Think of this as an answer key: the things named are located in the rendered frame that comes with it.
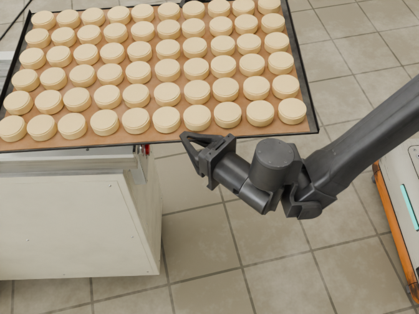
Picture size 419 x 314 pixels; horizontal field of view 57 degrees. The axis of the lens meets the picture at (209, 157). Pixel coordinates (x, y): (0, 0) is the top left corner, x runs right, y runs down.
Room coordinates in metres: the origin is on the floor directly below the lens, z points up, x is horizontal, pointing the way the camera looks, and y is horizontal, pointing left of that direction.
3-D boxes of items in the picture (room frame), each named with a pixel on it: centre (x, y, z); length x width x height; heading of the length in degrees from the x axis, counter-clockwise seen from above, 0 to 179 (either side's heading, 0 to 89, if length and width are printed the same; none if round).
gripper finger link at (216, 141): (0.39, 0.01, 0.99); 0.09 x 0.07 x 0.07; 48
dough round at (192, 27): (0.70, 0.03, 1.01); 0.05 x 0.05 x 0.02
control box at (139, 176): (0.60, 0.18, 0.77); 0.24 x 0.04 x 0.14; 2
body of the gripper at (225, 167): (0.34, -0.04, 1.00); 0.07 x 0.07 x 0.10; 48
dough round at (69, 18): (0.75, 0.32, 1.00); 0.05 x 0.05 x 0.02
